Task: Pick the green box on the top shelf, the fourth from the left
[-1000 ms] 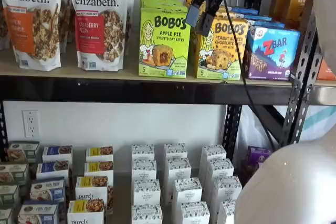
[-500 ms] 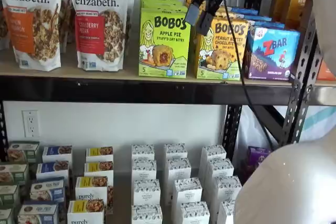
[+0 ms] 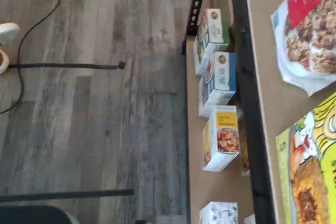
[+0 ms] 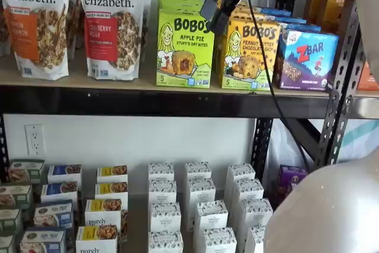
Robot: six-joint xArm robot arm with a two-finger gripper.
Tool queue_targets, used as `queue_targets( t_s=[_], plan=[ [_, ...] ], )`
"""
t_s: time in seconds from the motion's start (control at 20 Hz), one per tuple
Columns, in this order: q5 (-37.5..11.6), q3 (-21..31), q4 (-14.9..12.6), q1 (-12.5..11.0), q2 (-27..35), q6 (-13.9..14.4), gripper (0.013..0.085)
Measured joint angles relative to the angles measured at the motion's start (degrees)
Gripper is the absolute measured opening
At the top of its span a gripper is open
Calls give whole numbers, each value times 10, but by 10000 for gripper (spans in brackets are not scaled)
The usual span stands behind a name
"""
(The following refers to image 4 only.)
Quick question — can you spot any green Bobo's apple pie box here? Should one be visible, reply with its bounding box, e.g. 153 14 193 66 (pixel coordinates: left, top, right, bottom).
158 0 208 11
156 8 216 89

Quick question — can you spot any yellow Bobo's peanut butter box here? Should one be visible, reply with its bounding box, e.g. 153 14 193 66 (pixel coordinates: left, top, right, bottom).
220 17 281 91
235 1 256 14
232 11 278 23

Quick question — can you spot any brown orange snack box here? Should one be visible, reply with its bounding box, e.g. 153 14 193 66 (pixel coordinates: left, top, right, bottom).
318 0 356 35

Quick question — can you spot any black shelf beam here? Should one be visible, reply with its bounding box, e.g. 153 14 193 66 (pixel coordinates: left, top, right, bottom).
0 84 350 119

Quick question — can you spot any black perforated shelf upright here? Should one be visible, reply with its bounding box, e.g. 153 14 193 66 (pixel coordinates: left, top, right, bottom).
253 118 274 183
0 113 10 183
313 0 367 171

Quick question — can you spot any black diagonal shelf brace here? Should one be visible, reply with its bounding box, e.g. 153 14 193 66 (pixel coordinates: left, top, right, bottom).
280 118 326 159

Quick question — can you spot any grey metal shelf beam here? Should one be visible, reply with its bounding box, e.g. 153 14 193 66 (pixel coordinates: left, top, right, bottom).
348 97 379 119

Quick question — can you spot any yellow label granola box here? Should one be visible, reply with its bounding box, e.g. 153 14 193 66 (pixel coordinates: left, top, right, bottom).
97 165 129 184
94 181 129 204
85 199 129 230
76 225 128 253

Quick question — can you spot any blue label oatmeal box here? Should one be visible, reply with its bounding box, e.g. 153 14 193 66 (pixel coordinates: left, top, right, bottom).
34 201 74 230
20 229 67 253
47 164 83 187
40 181 79 204

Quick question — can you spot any green label oatmeal box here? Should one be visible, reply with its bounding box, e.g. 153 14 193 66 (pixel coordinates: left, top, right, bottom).
0 184 33 210
0 208 24 235
8 159 46 185
0 235 16 253

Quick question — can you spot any red label granola bag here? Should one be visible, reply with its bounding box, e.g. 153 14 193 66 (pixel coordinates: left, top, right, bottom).
76 0 147 81

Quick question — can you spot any white teal plastic bag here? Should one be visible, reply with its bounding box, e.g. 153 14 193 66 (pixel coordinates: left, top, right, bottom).
268 119 379 177

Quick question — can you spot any white patterned carton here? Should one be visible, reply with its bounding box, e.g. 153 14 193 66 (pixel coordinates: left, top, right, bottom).
185 162 213 181
194 201 229 236
239 198 274 228
147 230 184 253
226 164 256 183
245 225 267 253
232 178 265 204
147 163 175 181
203 228 237 253
150 202 182 233
148 179 178 205
187 178 217 206

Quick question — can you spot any orange label granola bag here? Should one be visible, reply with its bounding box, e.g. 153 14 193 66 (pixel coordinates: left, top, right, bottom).
0 0 70 81

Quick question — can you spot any black cable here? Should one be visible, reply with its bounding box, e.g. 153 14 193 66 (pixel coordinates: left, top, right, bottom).
245 0 311 174

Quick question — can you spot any white wall outlet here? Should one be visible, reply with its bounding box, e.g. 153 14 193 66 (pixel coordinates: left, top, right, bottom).
25 124 46 156

